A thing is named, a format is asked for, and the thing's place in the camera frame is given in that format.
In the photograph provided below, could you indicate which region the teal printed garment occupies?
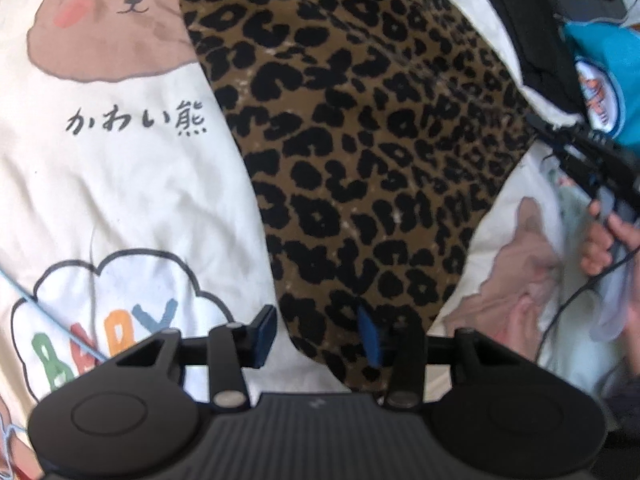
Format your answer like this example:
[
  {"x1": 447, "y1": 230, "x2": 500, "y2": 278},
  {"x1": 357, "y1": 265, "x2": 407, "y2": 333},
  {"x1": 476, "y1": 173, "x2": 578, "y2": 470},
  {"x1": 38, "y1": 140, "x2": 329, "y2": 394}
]
[{"x1": 563, "y1": 22, "x2": 640, "y2": 154}]

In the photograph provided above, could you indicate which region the white cartoon bear bedsheet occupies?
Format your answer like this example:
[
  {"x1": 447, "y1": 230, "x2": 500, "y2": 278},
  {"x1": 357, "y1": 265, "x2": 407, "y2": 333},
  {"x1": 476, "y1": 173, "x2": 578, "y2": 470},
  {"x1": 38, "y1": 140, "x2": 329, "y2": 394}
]
[{"x1": 1, "y1": 0, "x2": 639, "y2": 479}]

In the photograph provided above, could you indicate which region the person's right hand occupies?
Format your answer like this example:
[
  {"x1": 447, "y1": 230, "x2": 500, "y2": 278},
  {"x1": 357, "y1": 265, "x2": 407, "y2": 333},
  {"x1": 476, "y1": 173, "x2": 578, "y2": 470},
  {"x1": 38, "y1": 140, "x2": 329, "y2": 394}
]
[{"x1": 580, "y1": 200, "x2": 639, "y2": 276}]

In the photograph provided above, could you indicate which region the black folded garment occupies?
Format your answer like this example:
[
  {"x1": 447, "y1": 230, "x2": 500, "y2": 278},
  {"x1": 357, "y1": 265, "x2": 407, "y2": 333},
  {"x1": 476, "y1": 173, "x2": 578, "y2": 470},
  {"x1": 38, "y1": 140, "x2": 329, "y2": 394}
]
[{"x1": 489, "y1": 0, "x2": 586, "y2": 115}]

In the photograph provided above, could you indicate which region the leopard print garment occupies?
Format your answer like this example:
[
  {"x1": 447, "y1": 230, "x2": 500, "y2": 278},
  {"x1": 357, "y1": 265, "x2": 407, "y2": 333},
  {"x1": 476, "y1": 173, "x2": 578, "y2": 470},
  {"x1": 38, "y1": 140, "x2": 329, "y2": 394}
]
[{"x1": 179, "y1": 0, "x2": 534, "y2": 392}]

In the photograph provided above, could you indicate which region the black cable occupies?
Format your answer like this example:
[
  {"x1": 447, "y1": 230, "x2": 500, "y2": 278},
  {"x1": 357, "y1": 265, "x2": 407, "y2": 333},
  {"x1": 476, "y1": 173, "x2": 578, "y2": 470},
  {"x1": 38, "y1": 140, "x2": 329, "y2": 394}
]
[{"x1": 531, "y1": 244, "x2": 640, "y2": 366}]

